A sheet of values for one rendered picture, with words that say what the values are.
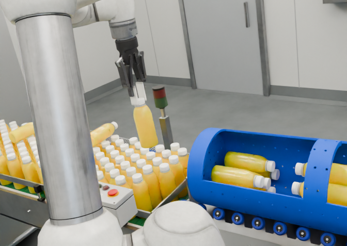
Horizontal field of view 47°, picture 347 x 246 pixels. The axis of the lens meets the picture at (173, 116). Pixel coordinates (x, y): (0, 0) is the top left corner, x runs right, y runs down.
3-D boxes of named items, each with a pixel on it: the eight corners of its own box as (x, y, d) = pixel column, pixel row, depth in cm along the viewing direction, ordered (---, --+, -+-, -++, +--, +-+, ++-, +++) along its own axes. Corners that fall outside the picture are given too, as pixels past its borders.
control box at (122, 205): (121, 228, 139) (114, 203, 135) (80, 216, 150) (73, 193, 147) (138, 212, 147) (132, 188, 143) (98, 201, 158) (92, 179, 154)
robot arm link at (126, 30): (140, 16, 135) (144, 34, 137) (120, 18, 140) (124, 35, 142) (123, 22, 128) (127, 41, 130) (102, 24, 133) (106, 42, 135)
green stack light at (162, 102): (163, 108, 197) (161, 99, 195) (153, 108, 201) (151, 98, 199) (170, 103, 202) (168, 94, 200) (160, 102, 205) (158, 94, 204)
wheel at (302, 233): (310, 227, 126) (312, 228, 127) (296, 224, 128) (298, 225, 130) (308, 242, 125) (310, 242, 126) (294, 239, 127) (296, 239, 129)
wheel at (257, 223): (264, 217, 134) (266, 217, 136) (252, 214, 137) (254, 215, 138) (262, 231, 133) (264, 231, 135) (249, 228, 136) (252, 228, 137)
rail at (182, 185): (154, 219, 150) (152, 212, 149) (152, 218, 150) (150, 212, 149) (205, 166, 180) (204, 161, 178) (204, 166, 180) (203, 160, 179)
